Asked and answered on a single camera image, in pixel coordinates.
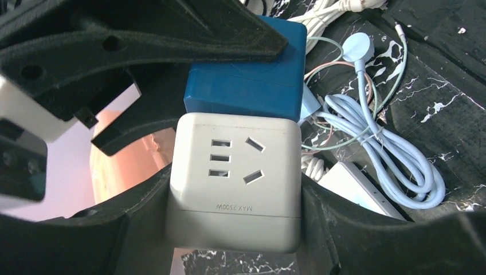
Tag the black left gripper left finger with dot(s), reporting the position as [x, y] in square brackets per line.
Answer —
[123, 235]

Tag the small light blue charger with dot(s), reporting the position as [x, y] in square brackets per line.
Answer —
[309, 105]

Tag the white cube charger with picture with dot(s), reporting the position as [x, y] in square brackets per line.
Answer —
[235, 184]

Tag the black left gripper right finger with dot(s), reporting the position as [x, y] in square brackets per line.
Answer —
[340, 237]

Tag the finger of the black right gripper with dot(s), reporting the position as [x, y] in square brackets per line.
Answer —
[160, 105]
[53, 44]

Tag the light blue socket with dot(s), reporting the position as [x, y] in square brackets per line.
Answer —
[349, 182]

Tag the pink translucent storage box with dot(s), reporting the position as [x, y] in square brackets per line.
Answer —
[112, 175]

